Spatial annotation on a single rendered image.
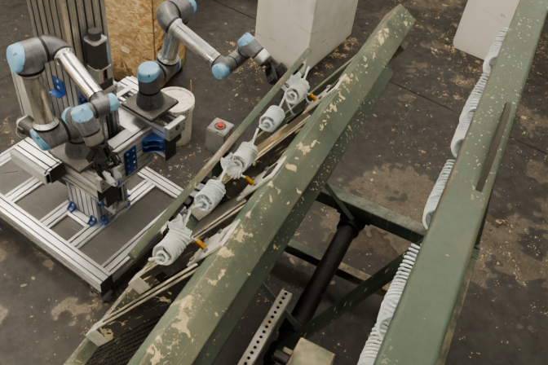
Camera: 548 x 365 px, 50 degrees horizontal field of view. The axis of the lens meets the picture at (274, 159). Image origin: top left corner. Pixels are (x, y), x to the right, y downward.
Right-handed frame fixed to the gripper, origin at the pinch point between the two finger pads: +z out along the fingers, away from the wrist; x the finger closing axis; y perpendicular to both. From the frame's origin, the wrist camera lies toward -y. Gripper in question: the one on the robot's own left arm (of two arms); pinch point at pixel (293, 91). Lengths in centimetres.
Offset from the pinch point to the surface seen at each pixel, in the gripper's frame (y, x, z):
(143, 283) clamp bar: -77, 79, 9
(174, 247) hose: -142, 1, -6
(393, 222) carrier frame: 13, 16, 89
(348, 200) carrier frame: 20, 28, 66
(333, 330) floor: 14, 93, 123
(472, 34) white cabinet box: 334, -50, 111
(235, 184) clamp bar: -43, 34, 8
